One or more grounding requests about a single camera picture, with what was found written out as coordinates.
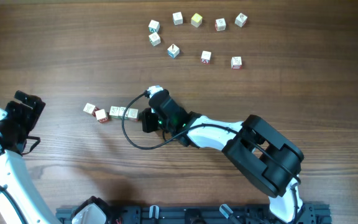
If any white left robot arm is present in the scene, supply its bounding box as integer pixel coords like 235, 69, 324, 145
0, 91, 59, 223

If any white block letter K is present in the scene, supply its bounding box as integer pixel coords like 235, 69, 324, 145
234, 12, 248, 27

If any white block blue P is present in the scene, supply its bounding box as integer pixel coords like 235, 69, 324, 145
172, 12, 183, 26

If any white block paw print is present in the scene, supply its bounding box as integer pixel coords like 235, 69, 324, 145
83, 103, 99, 117

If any white block teal A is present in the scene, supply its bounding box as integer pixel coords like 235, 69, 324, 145
148, 20, 160, 33

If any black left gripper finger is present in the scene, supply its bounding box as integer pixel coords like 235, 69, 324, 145
26, 98, 46, 133
14, 90, 38, 102

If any white block green O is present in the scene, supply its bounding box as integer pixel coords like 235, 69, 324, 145
109, 106, 120, 118

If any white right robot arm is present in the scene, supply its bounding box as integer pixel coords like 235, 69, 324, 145
141, 86, 304, 223

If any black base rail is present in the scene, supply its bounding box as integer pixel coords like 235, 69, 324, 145
56, 196, 333, 224

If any white block red side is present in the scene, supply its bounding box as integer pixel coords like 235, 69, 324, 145
215, 18, 226, 32

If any white block blue X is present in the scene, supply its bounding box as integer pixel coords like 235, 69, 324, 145
167, 44, 180, 58

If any yellow topped block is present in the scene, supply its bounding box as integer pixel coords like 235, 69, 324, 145
191, 13, 203, 27

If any white block letter E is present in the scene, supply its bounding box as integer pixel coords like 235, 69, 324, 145
126, 108, 139, 121

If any white block red A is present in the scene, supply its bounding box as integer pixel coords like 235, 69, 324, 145
201, 51, 211, 64

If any white block Z red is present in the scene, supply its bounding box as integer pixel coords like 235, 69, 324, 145
231, 57, 242, 69

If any white block green Z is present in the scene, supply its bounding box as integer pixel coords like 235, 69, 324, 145
149, 32, 161, 47

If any white block numeral one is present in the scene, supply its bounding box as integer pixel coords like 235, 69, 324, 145
118, 107, 128, 119

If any white block red W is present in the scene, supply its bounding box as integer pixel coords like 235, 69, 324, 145
95, 109, 109, 123

